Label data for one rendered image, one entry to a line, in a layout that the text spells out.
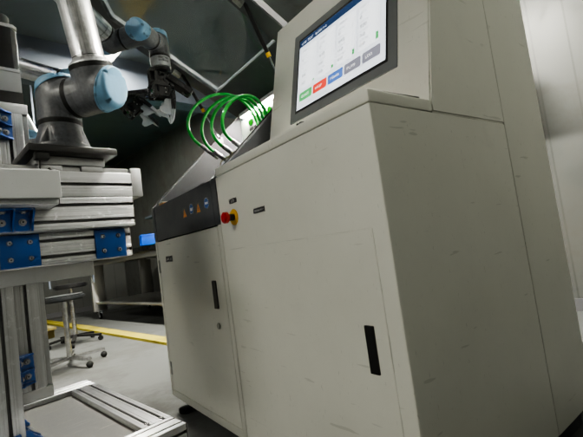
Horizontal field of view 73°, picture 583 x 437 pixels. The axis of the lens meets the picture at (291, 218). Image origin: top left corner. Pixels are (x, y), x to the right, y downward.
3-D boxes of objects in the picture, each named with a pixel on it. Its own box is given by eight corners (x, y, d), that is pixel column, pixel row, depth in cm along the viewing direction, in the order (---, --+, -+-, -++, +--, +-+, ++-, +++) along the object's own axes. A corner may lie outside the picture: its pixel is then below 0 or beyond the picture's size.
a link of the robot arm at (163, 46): (140, 29, 149) (153, 39, 157) (144, 56, 148) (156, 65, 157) (159, 22, 147) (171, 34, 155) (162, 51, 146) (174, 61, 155)
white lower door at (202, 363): (172, 388, 181) (155, 242, 185) (176, 387, 182) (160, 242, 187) (240, 430, 129) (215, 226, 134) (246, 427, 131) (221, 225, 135)
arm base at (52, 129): (40, 146, 105) (36, 110, 105) (27, 160, 115) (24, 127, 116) (100, 151, 115) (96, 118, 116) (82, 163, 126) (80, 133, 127)
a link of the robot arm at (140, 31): (116, 42, 139) (135, 55, 149) (144, 33, 136) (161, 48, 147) (114, 20, 139) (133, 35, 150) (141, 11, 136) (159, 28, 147)
